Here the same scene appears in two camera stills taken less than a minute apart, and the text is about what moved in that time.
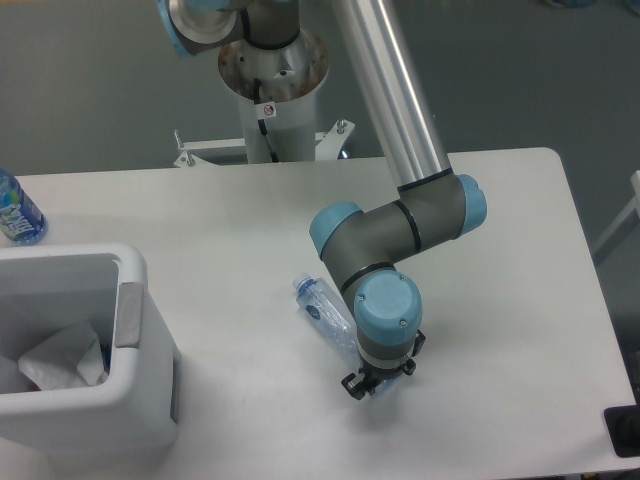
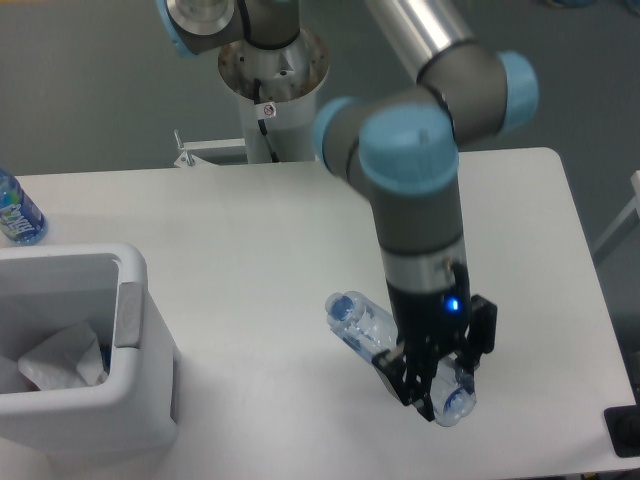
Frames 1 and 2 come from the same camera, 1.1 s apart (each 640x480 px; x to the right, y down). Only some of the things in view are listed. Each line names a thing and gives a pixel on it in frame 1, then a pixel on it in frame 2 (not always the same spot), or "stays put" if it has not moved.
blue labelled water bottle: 20,221 stays put
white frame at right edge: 634,205 stays put
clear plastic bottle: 334,324 to 359,326
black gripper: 360,384 to 430,324
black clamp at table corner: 623,427 stays put
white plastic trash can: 131,418 stays put
